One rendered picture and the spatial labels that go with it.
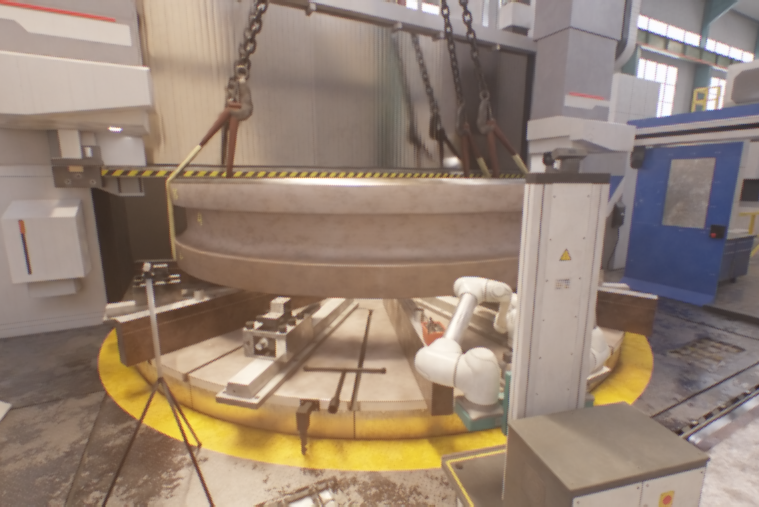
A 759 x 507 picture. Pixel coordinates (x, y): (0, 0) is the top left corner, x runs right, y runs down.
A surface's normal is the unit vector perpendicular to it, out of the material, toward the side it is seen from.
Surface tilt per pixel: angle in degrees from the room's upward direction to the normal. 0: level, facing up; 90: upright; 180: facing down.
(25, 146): 90
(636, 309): 90
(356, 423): 90
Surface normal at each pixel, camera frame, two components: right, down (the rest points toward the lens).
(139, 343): 0.79, 0.11
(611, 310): -0.61, 0.15
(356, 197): -0.06, 0.19
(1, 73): 0.46, 0.17
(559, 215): 0.24, 0.18
